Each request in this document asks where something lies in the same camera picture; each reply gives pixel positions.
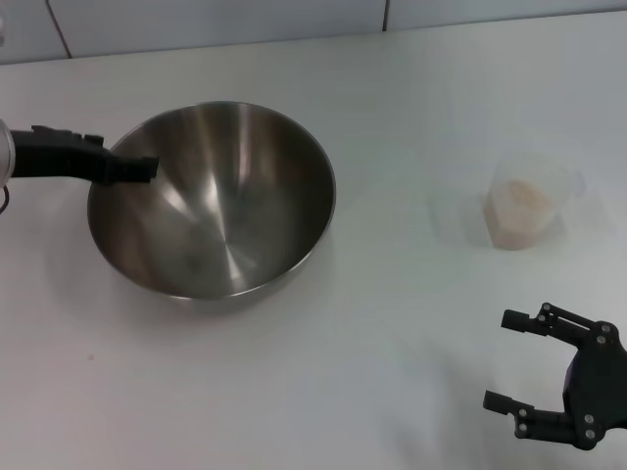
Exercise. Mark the clear plastic measuring cup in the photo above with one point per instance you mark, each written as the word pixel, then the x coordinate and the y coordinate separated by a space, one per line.
pixel 514 164

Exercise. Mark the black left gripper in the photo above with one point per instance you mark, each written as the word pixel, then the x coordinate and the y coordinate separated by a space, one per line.
pixel 49 154

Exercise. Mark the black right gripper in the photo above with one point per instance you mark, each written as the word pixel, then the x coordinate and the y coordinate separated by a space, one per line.
pixel 597 382

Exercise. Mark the white rice grains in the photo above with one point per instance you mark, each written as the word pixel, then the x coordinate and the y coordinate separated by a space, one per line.
pixel 519 210

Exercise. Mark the stainless steel mixing bowl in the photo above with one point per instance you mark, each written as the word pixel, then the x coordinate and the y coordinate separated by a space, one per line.
pixel 210 205

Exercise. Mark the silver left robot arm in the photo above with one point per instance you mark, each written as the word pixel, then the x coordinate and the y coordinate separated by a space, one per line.
pixel 6 152

